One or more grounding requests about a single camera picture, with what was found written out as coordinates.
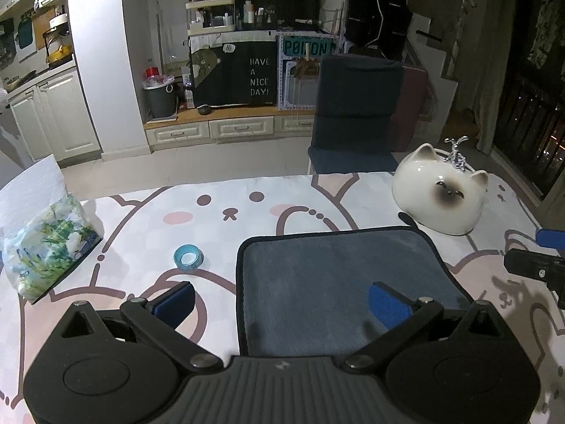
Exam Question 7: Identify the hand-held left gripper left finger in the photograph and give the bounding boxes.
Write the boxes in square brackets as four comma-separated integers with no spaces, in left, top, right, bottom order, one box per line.
[56,280,224,372]

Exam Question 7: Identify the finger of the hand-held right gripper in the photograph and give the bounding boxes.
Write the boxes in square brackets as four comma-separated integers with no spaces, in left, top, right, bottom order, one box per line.
[504,248,565,310]
[535,228,565,249]

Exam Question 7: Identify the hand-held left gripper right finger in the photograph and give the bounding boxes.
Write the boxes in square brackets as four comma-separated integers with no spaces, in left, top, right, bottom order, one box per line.
[344,281,518,371]

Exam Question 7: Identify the grey towel with black edge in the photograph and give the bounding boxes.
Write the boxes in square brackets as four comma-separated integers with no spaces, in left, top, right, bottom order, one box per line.
[236,212,476,359]

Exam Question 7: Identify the blue tape roll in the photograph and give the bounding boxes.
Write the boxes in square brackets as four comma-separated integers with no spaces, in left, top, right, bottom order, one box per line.
[173,244,205,271]

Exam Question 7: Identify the cartoon printed tablecloth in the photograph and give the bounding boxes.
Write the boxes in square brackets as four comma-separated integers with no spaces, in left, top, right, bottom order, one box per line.
[0,170,565,424]

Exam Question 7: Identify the white ceramic cat figure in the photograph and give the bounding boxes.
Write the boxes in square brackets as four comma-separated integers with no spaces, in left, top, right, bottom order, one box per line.
[392,142,490,236]

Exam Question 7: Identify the silver metal ornament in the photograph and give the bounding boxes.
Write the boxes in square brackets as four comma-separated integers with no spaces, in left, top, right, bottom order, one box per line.
[444,135,469,174]

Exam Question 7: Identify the green printed tissue pack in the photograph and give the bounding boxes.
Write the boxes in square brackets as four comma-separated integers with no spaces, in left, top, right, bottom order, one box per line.
[0,154,105,305]

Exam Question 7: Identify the white low drawer cabinet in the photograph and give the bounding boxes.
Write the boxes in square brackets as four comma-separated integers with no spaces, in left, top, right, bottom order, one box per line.
[145,114,317,146]

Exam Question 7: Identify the dark blue chair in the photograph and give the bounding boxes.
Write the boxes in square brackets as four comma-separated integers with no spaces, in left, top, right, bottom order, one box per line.
[307,55,405,176]

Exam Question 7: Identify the grey trash bin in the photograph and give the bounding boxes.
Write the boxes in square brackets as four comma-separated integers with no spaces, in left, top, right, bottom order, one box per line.
[143,82,178,121]

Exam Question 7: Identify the hanging patterned garment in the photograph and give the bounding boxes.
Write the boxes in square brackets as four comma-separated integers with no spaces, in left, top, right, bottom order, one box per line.
[527,0,565,70]

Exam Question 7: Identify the white kitchen cabinet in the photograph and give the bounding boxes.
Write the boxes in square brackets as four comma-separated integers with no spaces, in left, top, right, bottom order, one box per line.
[8,67,103,165]

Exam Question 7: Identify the black printed curtain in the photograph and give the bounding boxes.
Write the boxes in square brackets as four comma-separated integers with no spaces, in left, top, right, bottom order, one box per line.
[189,40,279,108]

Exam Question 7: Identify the teal sign board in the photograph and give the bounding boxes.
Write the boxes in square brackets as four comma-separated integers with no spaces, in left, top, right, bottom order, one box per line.
[281,37,339,60]

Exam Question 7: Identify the yellow kettle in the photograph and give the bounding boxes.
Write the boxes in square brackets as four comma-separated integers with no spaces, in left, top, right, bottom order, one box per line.
[45,35,74,65]

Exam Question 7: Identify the black hanging jacket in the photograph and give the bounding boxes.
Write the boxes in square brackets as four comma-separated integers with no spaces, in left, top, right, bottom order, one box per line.
[345,0,414,61]

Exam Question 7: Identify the white countertop shelf rack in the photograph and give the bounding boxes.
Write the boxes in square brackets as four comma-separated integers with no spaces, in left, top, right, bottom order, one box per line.
[185,0,237,37]

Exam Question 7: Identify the white wire cage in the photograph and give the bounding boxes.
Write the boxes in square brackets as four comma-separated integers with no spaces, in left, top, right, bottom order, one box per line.
[276,32,340,112]

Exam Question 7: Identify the small brush with wooden handle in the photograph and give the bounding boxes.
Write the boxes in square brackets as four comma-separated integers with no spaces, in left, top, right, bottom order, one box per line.
[293,47,321,81]

